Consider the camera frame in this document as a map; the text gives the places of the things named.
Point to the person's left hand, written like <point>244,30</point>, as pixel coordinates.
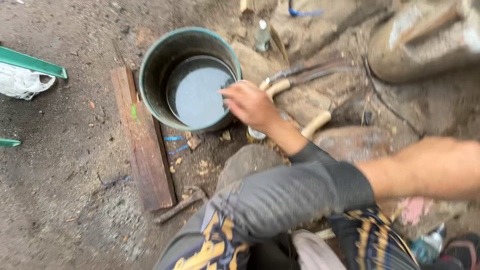
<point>253,105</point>

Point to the person's left fingers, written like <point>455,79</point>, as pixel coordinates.
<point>233,98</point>

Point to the silver tin can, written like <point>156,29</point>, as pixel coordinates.
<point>255,134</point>

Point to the small wood chunk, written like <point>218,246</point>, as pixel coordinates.
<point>194,141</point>

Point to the grey sharpening stone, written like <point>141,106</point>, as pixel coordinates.
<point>247,161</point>

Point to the clear bottle with white cap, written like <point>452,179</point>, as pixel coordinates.
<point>262,37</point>

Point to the green metal bucket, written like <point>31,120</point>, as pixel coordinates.
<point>157,71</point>

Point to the small pale wooden block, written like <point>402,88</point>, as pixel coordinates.
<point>246,5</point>

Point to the brown wooden plank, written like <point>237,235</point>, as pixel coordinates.
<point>144,150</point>

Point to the person's grey patterned clothing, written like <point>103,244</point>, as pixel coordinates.
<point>285,195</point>

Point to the thin dark wooden stick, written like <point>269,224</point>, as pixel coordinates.
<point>180,207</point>

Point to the brown flat stone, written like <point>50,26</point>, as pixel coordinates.
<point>352,144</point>

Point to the pale pink cloth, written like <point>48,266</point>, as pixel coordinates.
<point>313,252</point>

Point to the large grey stone block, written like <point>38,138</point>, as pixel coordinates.
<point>423,45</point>

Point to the long green metal bar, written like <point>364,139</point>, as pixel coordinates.
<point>32,63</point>

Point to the white plastic bag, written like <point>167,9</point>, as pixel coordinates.
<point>20,82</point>

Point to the pink stone piece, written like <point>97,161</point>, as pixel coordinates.
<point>414,210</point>

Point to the short green metal piece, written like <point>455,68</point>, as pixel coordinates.
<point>8,142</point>

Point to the clear bluish plastic bottle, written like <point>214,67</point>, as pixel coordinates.
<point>427,245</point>

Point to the dark red sandal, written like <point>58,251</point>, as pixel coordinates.
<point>463,252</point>

